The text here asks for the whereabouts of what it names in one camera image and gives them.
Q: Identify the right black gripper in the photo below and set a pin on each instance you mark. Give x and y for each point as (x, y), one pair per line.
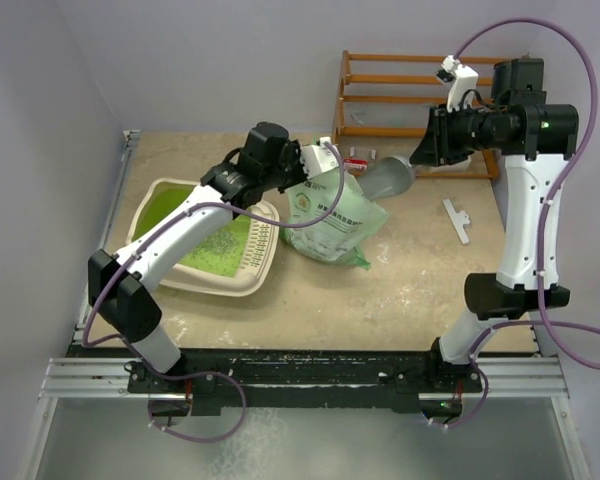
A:
(436, 147)

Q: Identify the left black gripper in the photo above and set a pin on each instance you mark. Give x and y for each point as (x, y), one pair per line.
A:
(293, 151)

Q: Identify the silver metal scoop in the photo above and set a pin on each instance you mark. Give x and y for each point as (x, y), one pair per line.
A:
(387, 177)

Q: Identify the white bag clip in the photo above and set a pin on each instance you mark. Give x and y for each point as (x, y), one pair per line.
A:
(459, 220)

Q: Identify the green cat litter bag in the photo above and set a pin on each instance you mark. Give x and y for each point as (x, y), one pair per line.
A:
(338, 239)

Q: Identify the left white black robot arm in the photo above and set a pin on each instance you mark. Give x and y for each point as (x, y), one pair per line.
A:
(120, 285)

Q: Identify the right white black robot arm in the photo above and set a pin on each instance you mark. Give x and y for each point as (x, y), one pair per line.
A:
(537, 141)

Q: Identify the red white small box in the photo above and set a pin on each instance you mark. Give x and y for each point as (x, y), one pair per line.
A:
(356, 166)

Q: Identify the beige litter box green liner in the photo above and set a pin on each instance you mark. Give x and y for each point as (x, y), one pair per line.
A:
(233, 262)

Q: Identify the wooden shoe rack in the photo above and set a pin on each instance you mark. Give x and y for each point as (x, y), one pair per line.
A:
(382, 101)

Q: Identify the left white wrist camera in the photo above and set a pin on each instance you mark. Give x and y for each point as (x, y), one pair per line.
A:
(317, 158)

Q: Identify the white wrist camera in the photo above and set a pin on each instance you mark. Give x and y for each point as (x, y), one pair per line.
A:
(317, 158)
(460, 80)

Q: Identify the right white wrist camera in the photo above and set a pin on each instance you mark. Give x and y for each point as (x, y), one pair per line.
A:
(460, 80)

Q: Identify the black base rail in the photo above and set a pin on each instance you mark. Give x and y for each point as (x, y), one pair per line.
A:
(210, 380)

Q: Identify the aluminium frame rail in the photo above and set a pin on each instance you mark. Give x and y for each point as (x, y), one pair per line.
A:
(106, 378)

